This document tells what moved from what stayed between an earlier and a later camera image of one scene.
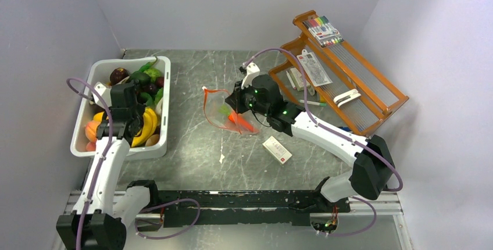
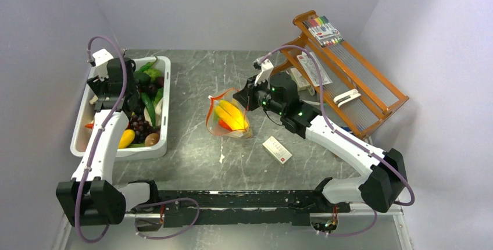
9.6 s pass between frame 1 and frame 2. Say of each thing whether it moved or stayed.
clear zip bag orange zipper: moved
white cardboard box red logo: stayed
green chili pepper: stayed
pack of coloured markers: stayed
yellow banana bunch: moved
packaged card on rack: stayed
